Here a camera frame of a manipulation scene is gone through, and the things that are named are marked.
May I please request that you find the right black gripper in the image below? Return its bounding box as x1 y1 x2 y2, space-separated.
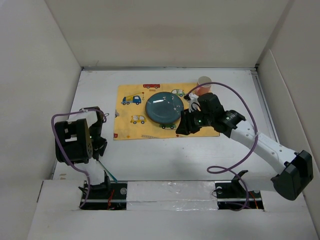
175 107 214 136

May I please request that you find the iridescent metal fork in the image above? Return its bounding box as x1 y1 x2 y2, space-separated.
97 160 118 183

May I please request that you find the dark teal ceramic plate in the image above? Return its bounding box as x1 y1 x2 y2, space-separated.
145 91 184 124

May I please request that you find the yellow vehicle-print cloth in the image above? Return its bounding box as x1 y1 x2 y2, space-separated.
112 82 221 141

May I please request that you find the pink ceramic mug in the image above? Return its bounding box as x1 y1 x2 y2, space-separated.
194 76 212 96

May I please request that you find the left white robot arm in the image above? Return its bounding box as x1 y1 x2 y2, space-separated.
51 106 108 182

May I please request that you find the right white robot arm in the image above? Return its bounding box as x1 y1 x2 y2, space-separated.
175 92 313 201

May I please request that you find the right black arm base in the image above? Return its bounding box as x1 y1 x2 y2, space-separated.
211 176 264 211

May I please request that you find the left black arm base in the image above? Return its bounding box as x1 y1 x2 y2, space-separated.
79 182 127 211

